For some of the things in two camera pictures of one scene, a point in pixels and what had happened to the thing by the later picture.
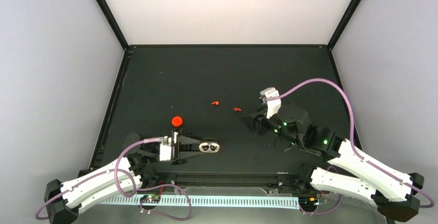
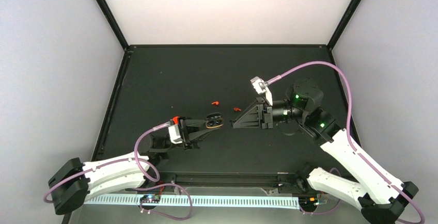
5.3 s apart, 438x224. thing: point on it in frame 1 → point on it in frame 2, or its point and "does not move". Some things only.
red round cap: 177,121 does not move
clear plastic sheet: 333,206 does not move
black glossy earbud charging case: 209,145 → 214,120
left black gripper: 175,154 → 190,131
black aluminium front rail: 229,179 does not move
